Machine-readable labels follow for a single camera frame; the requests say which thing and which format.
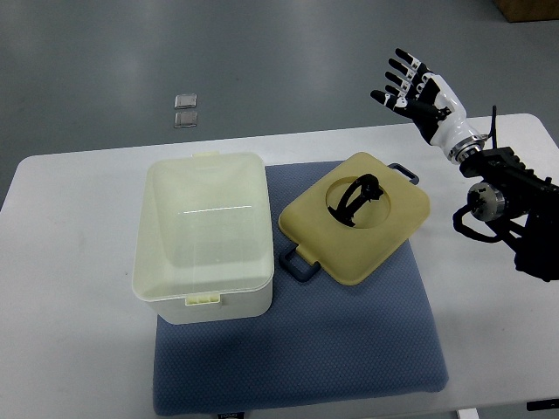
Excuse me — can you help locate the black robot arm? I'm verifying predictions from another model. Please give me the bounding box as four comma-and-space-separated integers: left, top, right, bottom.
452, 110, 558, 282

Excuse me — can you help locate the brown cardboard box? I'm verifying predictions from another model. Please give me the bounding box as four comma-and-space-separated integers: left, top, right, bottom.
493, 0, 558, 23

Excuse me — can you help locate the blue padded mat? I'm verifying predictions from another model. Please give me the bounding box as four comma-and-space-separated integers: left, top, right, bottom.
151, 158, 451, 416

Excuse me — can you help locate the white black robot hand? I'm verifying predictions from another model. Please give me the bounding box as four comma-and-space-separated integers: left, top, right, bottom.
370, 48, 487, 164

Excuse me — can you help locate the black bracket at table edge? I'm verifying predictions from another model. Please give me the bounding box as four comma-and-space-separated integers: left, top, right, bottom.
526, 398, 559, 412

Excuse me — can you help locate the white storage box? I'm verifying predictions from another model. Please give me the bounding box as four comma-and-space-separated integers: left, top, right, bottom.
132, 152, 274, 325

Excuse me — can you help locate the yellow box lid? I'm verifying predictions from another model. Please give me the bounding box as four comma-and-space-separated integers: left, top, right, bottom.
279, 152, 430, 285

